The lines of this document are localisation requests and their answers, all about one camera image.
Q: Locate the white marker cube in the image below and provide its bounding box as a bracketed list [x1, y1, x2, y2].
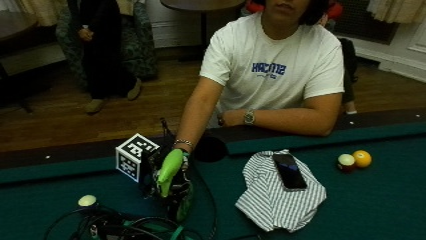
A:
[115, 132, 162, 183]

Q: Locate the cream cue ball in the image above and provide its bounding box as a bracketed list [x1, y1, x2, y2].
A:
[78, 194, 99, 208]

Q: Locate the striped white cloth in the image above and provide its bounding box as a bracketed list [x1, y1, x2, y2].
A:
[235, 149, 329, 233]

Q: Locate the black smartphone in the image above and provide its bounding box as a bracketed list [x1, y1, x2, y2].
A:
[272, 153, 309, 192]

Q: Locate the silver wrist watch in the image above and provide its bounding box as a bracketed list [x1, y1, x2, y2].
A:
[243, 109, 258, 126]

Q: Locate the red striped billiard ball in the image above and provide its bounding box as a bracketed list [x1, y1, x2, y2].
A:
[336, 153, 357, 173]

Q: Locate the yellow billiard ball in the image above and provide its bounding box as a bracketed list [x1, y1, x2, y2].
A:
[352, 149, 375, 169]

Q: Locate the green pool table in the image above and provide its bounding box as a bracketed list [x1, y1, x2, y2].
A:
[0, 107, 426, 240]

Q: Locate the the person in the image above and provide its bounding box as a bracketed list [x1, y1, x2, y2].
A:
[174, 0, 347, 138]

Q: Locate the white printed t-shirt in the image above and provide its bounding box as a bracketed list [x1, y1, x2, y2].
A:
[199, 11, 347, 129]

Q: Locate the dark furniture piece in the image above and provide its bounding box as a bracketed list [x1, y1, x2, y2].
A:
[0, 19, 68, 114]

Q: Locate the black chair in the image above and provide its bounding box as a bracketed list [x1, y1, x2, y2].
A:
[337, 37, 360, 115]

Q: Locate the round dark table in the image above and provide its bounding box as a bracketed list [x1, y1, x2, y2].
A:
[159, 0, 248, 63]

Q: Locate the beige curtain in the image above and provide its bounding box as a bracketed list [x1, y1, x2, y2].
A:
[367, 0, 426, 25]
[17, 0, 70, 28]

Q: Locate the thin black cable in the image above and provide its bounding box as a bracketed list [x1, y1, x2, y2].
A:
[188, 166, 219, 240]

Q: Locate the green strap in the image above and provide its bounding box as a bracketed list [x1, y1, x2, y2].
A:
[170, 225, 187, 240]

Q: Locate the black cable bundle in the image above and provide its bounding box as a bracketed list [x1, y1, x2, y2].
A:
[43, 203, 206, 240]

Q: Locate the silver bead bracelet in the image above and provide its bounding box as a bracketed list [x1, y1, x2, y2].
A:
[174, 138, 196, 148]

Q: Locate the dark wall grille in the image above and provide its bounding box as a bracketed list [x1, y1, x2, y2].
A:
[333, 0, 401, 46]

